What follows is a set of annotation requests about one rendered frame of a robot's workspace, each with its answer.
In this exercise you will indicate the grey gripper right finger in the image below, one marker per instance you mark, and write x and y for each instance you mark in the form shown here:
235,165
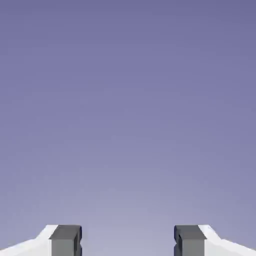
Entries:
192,242

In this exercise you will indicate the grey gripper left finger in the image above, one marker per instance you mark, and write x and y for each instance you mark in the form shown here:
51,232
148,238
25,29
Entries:
62,242

